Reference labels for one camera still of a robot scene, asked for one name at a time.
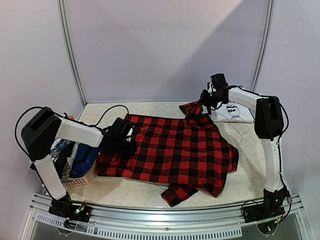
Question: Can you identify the white and green raglan shirt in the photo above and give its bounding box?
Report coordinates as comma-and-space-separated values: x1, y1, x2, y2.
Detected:
211, 102, 254, 123

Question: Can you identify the red black plaid garment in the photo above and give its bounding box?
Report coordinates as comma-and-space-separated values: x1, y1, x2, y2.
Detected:
96, 101, 239, 207

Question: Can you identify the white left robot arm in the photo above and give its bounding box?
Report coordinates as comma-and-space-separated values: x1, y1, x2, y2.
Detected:
21, 106, 137, 217

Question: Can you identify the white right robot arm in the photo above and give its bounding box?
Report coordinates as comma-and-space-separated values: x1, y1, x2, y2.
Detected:
199, 86, 287, 196

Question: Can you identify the pink plastic laundry basket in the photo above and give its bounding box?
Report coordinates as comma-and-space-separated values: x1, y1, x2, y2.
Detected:
60, 174, 89, 188

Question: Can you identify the blue garment in basket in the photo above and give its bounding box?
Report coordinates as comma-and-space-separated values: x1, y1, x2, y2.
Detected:
70, 143, 101, 178

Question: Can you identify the white orange printed garment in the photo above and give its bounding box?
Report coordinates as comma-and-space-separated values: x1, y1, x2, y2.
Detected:
50, 138, 74, 159

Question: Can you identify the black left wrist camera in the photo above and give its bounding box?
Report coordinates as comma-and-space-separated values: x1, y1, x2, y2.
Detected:
107, 117, 135, 140

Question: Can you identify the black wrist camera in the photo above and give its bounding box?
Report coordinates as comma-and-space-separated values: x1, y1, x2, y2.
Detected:
107, 117, 135, 140
207, 73, 228, 91

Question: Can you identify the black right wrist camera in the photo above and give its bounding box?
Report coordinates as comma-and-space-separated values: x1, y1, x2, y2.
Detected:
207, 73, 228, 91

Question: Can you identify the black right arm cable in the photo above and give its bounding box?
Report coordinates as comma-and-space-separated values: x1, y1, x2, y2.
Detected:
229, 84, 291, 201

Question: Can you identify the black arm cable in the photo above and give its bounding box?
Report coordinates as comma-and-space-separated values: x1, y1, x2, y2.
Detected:
14, 104, 131, 161
229, 84, 291, 201

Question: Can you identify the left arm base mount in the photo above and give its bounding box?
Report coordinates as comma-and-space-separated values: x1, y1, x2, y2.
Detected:
48, 198, 93, 223

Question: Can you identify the right aluminium frame post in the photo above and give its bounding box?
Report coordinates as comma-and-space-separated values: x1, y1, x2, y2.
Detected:
249, 0, 275, 92

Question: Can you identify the aluminium frame post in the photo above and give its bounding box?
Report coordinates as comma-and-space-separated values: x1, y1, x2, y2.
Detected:
57, 0, 88, 107
249, 0, 275, 92

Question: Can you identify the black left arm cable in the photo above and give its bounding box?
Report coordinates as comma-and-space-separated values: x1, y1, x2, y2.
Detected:
14, 104, 131, 161

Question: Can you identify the front aluminium rail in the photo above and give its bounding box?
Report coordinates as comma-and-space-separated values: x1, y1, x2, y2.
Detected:
21, 193, 313, 240

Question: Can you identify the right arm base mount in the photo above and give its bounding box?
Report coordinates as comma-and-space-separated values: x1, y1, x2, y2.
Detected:
240, 187, 293, 225

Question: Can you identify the left aluminium frame post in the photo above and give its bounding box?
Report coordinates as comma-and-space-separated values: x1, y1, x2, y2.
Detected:
57, 0, 88, 107

